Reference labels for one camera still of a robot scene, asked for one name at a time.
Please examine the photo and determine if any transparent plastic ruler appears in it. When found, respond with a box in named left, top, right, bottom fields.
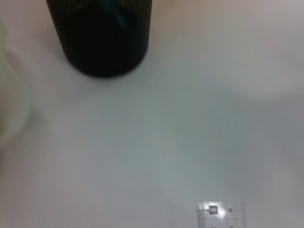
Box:
left=197, top=201, right=247, bottom=228

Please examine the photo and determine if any black mesh pen holder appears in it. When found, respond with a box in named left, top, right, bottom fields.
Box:
left=46, top=0, right=152, bottom=78

